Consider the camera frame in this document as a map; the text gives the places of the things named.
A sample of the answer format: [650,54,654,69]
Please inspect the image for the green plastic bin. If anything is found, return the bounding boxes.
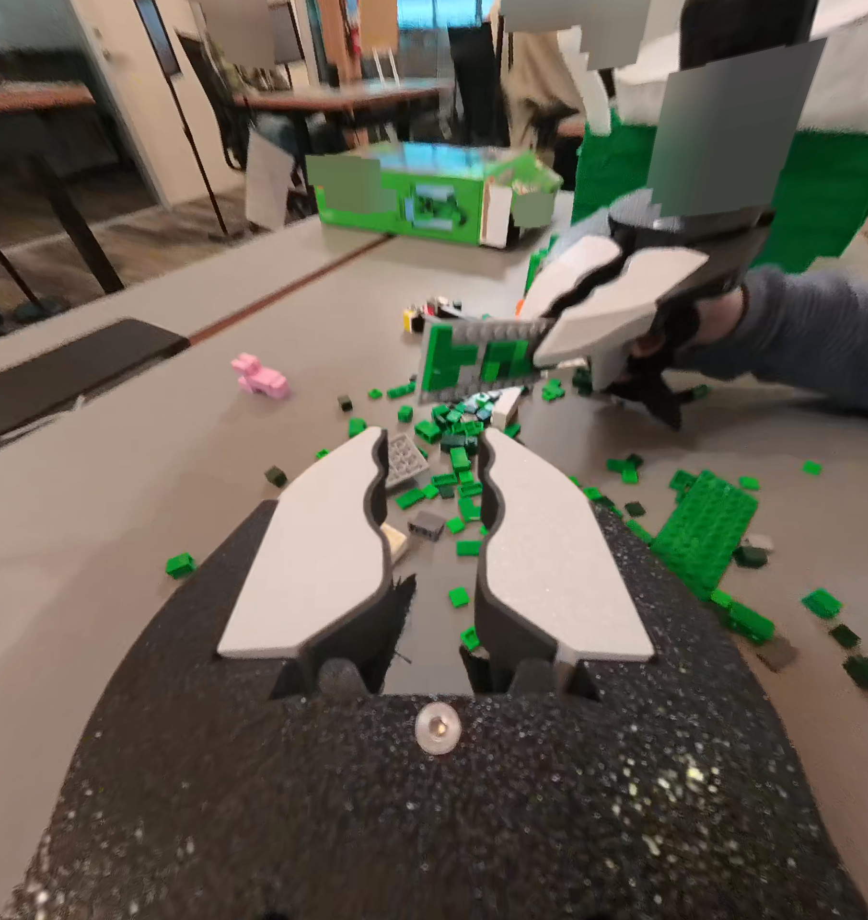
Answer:
[572,122,868,274]

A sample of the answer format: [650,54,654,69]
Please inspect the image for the plain grey brick plate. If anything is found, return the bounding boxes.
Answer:
[383,433,432,492]

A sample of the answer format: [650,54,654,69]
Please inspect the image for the black floor stand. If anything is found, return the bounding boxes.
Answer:
[135,0,231,238]

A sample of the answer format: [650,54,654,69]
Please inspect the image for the grey brick plate green tiles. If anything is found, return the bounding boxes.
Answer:
[419,316,554,403]

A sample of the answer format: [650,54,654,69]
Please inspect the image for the pile of loose green bricks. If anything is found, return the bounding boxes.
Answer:
[164,374,868,691]

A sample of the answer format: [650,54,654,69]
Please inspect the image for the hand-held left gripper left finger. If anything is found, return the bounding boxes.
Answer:
[217,427,395,660]

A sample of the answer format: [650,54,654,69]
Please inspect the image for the tan board stand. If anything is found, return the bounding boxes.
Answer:
[360,0,400,81]

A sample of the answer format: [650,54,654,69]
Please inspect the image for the white hanging sheet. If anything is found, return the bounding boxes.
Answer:
[245,133,296,232]

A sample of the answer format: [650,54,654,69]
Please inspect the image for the grey desk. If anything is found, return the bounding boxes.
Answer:
[0,190,868,920]

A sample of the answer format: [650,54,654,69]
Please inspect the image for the pink brick pig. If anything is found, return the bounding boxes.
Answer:
[231,352,291,401]

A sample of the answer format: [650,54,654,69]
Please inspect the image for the person's right hand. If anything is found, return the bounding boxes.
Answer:
[696,286,749,351]

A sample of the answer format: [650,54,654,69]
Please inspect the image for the black desk mat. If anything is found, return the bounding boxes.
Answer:
[0,320,190,450]

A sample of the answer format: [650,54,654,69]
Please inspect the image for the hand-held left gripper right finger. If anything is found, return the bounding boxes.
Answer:
[475,429,656,664]

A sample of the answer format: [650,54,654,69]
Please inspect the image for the person's right forearm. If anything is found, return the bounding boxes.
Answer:
[739,266,868,421]

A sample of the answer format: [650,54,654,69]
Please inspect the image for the green brick set box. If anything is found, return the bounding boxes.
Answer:
[310,141,564,249]

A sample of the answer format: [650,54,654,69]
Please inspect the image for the black brick assembly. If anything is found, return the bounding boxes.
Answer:
[403,296,486,336]

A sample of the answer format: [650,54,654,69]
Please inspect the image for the wooden desk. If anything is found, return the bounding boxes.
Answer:
[0,81,127,296]
[232,78,454,146]

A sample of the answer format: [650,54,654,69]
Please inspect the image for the large green baseplate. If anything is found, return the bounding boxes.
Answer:
[649,471,760,602]

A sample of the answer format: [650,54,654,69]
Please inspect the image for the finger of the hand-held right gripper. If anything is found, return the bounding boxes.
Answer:
[532,247,709,368]
[519,236,622,321]

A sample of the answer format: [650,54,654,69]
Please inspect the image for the white paper bag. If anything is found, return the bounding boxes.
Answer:
[583,29,868,136]

